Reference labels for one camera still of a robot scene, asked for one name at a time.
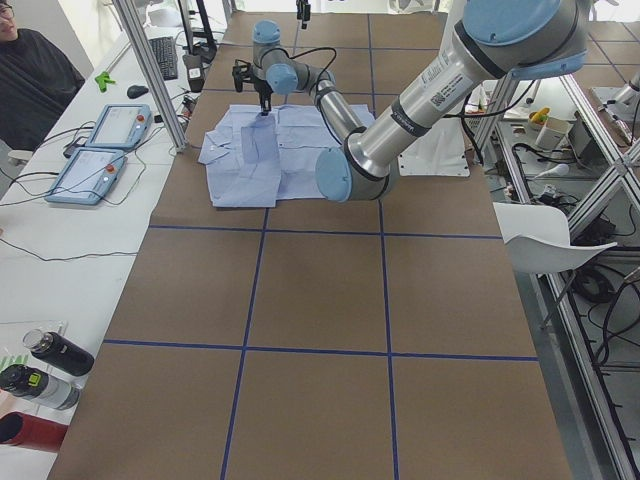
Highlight lower blue teach pendant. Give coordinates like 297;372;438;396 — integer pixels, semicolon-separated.
44;147;126;206

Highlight black water bottle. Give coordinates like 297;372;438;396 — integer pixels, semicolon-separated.
22;329;95;377

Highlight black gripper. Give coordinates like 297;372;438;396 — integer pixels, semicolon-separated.
255;82;273;116

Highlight red bottle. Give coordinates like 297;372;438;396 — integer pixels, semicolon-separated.
1;412;68;453

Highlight black keyboard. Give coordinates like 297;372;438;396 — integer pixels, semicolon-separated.
148;36;178;80

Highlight black computer mouse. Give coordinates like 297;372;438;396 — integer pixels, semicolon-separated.
126;85;149;99

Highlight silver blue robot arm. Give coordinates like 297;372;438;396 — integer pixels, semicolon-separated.
248;20;365;144
314;1;591;202

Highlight light blue striped shirt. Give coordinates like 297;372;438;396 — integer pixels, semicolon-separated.
199;104;356;208

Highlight blue teach pendant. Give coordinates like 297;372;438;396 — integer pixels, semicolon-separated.
85;104;153;151
44;147;126;206

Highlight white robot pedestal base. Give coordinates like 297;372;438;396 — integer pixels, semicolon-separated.
398;118;470;178

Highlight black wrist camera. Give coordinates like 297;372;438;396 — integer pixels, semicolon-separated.
232;59;254;93

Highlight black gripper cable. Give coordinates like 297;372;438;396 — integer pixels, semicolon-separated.
287;46;337;76

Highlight aluminium frame post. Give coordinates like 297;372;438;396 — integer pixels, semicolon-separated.
113;0;187;152

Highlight upper blue teach pendant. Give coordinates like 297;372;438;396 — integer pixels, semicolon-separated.
85;104;153;151

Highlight white plastic chair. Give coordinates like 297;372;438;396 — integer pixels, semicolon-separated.
493;202;617;274

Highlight person in black top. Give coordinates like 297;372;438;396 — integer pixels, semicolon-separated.
1;1;85;151

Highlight green plastic clamp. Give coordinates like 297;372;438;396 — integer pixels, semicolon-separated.
94;71;116;93

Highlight clear grey water bottle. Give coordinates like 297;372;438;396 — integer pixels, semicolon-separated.
1;364;80;410

